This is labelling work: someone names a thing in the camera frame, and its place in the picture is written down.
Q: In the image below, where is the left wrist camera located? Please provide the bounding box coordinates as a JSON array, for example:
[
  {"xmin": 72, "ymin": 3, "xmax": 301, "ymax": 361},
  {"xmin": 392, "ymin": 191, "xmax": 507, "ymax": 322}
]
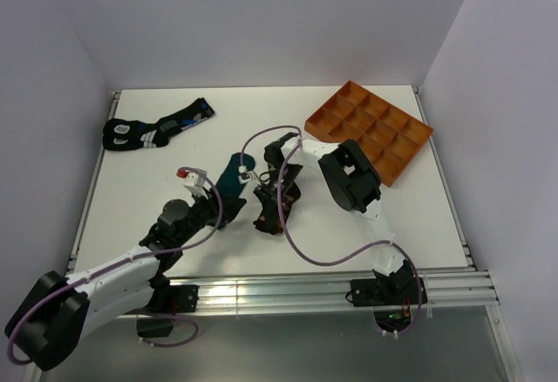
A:
[{"xmin": 176, "ymin": 167, "xmax": 207, "ymax": 200}]

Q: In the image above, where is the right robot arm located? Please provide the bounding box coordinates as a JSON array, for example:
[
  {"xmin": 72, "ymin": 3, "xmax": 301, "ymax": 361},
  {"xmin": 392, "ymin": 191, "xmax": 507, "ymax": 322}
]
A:
[{"xmin": 254, "ymin": 133, "xmax": 427, "ymax": 306}]

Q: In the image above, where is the purple cable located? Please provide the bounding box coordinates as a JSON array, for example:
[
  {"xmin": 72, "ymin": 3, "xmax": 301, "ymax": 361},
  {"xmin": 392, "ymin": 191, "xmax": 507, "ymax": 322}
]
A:
[
  {"xmin": 240, "ymin": 125, "xmax": 425, "ymax": 338},
  {"xmin": 5, "ymin": 166, "xmax": 228, "ymax": 365}
]

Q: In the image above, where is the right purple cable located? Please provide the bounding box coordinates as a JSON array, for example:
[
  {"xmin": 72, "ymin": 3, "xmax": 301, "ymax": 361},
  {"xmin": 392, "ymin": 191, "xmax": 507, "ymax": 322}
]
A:
[{"xmin": 240, "ymin": 125, "xmax": 425, "ymax": 338}]

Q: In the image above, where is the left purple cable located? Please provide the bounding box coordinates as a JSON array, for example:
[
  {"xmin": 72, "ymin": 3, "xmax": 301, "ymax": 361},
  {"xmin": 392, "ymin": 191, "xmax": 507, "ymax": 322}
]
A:
[{"xmin": 5, "ymin": 166, "xmax": 228, "ymax": 365}]

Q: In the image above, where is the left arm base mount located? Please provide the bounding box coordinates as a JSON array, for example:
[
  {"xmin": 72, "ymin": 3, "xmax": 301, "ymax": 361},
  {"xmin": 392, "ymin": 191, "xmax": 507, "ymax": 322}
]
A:
[{"xmin": 128, "ymin": 284, "xmax": 200, "ymax": 348}]

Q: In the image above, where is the black blue sports sock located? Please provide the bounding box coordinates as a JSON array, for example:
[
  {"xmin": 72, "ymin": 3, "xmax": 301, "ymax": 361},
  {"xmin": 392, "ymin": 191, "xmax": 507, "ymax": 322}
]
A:
[{"xmin": 102, "ymin": 98, "xmax": 215, "ymax": 152}]

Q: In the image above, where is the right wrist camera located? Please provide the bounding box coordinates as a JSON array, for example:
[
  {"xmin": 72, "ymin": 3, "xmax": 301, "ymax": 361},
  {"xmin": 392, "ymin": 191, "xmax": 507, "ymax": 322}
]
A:
[{"xmin": 238, "ymin": 165, "xmax": 258, "ymax": 185}]

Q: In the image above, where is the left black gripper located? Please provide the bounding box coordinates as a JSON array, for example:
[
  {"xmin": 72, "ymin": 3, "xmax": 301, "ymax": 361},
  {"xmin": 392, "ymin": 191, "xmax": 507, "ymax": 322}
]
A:
[{"xmin": 176, "ymin": 186, "xmax": 246, "ymax": 246}]

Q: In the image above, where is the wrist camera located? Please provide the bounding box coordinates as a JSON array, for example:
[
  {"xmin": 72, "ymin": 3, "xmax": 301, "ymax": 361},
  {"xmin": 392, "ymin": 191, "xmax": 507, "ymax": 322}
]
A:
[
  {"xmin": 238, "ymin": 165, "xmax": 258, "ymax": 185},
  {"xmin": 176, "ymin": 167, "xmax": 207, "ymax": 200}
]

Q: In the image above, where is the aluminium front rail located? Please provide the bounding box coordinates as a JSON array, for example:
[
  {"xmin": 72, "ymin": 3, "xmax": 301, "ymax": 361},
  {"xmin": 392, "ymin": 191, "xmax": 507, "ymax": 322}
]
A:
[{"xmin": 171, "ymin": 269, "xmax": 500, "ymax": 317}]

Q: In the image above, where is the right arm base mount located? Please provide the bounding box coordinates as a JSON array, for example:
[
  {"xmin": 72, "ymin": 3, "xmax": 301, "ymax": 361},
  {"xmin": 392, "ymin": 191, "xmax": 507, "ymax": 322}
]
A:
[{"xmin": 344, "ymin": 278, "xmax": 428, "ymax": 334}]

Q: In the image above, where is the brown argyle sock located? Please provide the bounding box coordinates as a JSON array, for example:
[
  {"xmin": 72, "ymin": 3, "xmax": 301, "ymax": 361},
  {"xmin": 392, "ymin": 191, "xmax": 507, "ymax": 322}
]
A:
[{"xmin": 253, "ymin": 165, "xmax": 303, "ymax": 235}]

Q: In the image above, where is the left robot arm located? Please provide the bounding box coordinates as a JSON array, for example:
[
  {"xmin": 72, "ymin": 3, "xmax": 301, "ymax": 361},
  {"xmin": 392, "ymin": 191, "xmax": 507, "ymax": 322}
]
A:
[{"xmin": 4, "ymin": 191, "xmax": 246, "ymax": 371}]

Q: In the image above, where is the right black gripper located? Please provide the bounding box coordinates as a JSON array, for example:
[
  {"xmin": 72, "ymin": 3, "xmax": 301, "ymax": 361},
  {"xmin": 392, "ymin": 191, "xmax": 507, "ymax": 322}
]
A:
[{"xmin": 255, "ymin": 163, "xmax": 303, "ymax": 230}]

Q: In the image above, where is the orange compartment tray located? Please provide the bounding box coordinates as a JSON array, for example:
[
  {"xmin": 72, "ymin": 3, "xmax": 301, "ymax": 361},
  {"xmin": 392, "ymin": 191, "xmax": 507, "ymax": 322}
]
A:
[{"xmin": 304, "ymin": 81, "xmax": 433, "ymax": 187}]

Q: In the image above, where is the dark teal sock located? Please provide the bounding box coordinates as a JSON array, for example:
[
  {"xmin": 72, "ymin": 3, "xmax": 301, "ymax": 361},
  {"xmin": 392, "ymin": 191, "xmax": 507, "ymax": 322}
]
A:
[{"xmin": 216, "ymin": 153, "xmax": 246, "ymax": 200}]

